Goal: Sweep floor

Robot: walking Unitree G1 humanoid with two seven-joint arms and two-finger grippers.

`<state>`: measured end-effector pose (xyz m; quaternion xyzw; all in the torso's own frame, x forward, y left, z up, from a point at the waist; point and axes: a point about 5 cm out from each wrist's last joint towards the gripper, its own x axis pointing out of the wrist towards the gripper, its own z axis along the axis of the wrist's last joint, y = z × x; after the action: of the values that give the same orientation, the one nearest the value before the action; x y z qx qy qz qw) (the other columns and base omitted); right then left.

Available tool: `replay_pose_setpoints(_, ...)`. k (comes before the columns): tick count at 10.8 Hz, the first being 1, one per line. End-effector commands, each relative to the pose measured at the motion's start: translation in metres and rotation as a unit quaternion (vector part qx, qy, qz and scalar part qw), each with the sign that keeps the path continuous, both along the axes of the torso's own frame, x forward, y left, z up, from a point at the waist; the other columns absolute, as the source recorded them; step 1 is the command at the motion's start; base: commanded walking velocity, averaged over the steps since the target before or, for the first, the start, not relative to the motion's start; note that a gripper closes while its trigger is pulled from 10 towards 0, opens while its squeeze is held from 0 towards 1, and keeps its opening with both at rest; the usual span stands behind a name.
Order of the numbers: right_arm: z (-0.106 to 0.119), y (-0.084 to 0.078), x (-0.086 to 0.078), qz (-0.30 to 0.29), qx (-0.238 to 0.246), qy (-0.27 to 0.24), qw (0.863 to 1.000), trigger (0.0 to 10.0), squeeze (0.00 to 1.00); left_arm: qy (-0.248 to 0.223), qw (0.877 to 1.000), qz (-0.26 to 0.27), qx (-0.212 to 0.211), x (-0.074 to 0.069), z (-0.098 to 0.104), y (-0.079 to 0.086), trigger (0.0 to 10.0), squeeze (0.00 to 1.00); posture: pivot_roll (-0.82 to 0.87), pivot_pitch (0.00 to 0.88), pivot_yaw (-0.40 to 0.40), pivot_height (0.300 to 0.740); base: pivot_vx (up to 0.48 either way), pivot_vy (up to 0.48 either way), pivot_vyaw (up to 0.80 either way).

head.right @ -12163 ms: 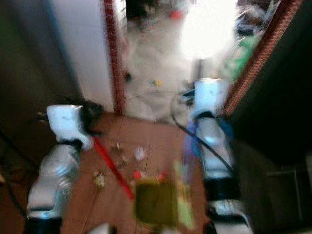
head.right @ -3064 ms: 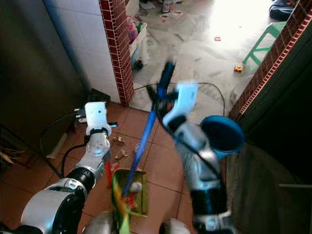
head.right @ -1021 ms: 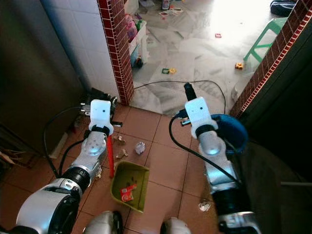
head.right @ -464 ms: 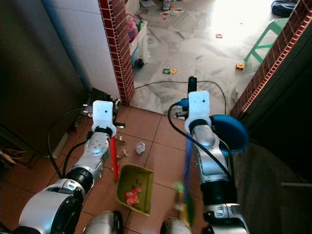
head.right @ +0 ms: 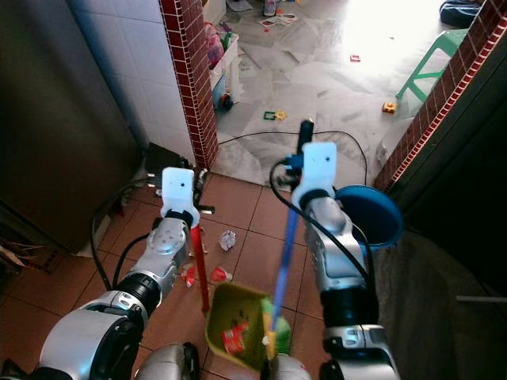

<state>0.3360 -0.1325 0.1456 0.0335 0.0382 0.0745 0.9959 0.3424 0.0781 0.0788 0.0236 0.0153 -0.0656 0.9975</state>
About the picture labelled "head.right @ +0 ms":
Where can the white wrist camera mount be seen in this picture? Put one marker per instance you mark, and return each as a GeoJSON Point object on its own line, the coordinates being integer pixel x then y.
{"type": "Point", "coordinates": [179, 194]}
{"type": "Point", "coordinates": [317, 168]}

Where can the brown cardboard piece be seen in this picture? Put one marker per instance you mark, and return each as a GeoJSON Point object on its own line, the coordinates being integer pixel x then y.
{"type": "Point", "coordinates": [28, 257]}

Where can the small orange toy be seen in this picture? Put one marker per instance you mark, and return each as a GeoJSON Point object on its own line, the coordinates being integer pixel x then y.
{"type": "Point", "coordinates": [389, 108]}

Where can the tall black cabinet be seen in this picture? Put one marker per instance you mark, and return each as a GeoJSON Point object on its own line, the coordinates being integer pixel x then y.
{"type": "Point", "coordinates": [63, 119]}

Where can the yellow toy tile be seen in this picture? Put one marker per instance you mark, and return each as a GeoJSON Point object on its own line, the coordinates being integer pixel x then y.
{"type": "Point", "coordinates": [281, 115]}

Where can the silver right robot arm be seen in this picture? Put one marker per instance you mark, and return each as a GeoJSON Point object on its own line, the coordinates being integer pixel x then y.
{"type": "Point", "coordinates": [337, 261]}

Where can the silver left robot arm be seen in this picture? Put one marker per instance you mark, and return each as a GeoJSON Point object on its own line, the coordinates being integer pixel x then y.
{"type": "Point", "coordinates": [103, 332]}

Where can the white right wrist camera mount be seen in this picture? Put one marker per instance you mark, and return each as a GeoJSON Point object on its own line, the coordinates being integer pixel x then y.
{"type": "Point", "coordinates": [317, 168]}

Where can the dark grey bin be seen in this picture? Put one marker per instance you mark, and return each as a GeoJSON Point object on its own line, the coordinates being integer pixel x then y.
{"type": "Point", "coordinates": [444, 317]}

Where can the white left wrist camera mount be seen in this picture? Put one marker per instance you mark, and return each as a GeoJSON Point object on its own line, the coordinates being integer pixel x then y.
{"type": "Point", "coordinates": [179, 194]}

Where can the white toy table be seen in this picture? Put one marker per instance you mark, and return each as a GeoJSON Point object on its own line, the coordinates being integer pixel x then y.
{"type": "Point", "coordinates": [228, 67]}

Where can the small black box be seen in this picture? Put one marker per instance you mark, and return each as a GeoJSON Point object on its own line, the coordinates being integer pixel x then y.
{"type": "Point", "coordinates": [164, 158]}

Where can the robot right leg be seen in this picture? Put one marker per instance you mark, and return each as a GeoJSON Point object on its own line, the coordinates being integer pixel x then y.
{"type": "Point", "coordinates": [285, 369]}

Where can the green plastic stool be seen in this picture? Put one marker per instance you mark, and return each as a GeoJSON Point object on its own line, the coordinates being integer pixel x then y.
{"type": "Point", "coordinates": [447, 41]}

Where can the brick-trimmed dark counter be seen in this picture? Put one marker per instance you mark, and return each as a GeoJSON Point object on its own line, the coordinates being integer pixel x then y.
{"type": "Point", "coordinates": [459, 142]}

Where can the grey pink shoe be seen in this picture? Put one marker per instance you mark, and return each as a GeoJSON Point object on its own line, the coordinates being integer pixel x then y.
{"type": "Point", "coordinates": [272, 8]}

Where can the robot left leg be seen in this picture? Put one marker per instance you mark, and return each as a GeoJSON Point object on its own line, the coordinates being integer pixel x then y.
{"type": "Point", "coordinates": [162, 362]}

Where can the crumpled white paper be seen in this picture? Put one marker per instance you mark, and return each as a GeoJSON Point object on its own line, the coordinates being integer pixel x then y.
{"type": "Point", "coordinates": [227, 240]}

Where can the robot leg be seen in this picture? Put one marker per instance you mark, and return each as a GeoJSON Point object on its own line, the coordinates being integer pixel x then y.
{"type": "Point", "coordinates": [285, 369]}
{"type": "Point", "coordinates": [162, 362]}

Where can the green square toy tile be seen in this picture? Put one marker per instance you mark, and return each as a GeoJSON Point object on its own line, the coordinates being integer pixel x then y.
{"type": "Point", "coordinates": [265, 115]}

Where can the red printed wrapper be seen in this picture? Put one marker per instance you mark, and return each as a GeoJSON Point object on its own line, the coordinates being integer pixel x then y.
{"type": "Point", "coordinates": [235, 339]}

